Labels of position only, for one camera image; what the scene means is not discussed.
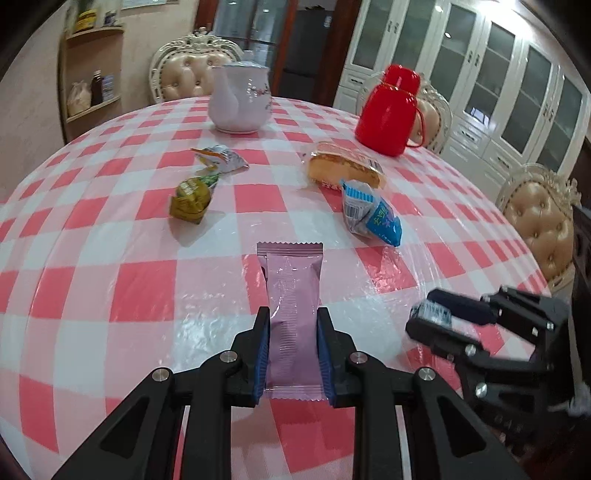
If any wooden framed glass door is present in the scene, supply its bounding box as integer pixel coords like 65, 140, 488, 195
203, 0, 361, 107

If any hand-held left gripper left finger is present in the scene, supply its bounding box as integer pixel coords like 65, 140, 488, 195
51, 305, 271, 480

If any silver green snack packet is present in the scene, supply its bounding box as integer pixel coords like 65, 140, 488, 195
191, 144, 250, 175

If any wooden corner shelf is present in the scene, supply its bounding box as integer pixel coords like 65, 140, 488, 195
58, 25, 125, 139

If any white ceramic teapot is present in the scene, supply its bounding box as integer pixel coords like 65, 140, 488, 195
208, 50, 272, 136

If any blue snack packet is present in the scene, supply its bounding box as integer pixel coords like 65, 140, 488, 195
341, 179, 403, 248

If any white carved padded chair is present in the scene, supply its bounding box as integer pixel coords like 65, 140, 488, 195
495, 162, 583, 294
148, 27, 242, 104
358, 76, 451, 155

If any red thermos jug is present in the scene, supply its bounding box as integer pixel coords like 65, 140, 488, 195
355, 64, 426, 158

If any bag of grain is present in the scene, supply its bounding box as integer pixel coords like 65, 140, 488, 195
67, 82, 92, 116

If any pink snack packet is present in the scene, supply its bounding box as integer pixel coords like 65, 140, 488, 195
256, 241, 324, 401

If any white glass door cabinet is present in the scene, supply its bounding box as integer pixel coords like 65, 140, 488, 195
332, 0, 591, 183

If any olive green snack packet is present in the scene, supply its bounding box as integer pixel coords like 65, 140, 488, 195
168, 167, 222, 223

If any small blue white packet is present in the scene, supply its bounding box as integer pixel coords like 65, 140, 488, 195
411, 300, 452, 326

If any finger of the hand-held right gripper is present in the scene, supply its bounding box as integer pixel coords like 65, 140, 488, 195
427, 285, 571, 344
405, 316, 543, 402

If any red white checkered tablecloth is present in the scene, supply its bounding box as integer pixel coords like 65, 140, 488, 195
0, 95, 552, 480

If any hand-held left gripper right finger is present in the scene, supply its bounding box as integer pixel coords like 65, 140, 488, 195
316, 307, 529, 480

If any wrapped bread packet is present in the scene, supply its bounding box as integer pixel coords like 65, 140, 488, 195
308, 141, 387, 190

